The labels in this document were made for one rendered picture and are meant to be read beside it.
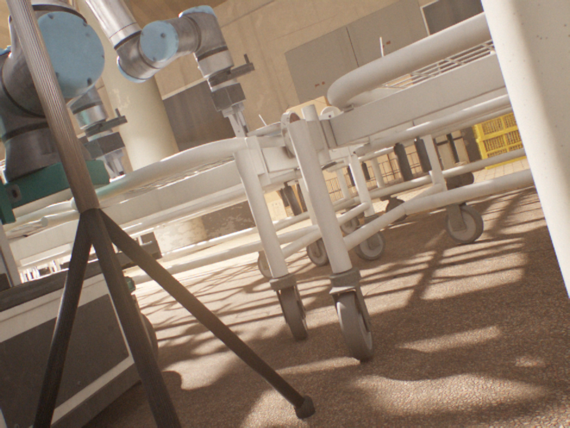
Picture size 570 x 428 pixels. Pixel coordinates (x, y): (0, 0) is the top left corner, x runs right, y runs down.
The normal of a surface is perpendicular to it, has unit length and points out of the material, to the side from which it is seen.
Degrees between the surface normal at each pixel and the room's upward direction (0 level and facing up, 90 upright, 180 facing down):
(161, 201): 90
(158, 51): 100
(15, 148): 70
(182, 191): 90
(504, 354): 0
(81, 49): 95
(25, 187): 90
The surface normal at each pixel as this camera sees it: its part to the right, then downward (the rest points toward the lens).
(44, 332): 0.92, -0.28
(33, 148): 0.03, -0.33
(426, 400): -0.30, -0.95
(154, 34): -0.55, 0.39
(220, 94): -0.23, 0.33
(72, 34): 0.68, -0.10
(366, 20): -0.39, 0.17
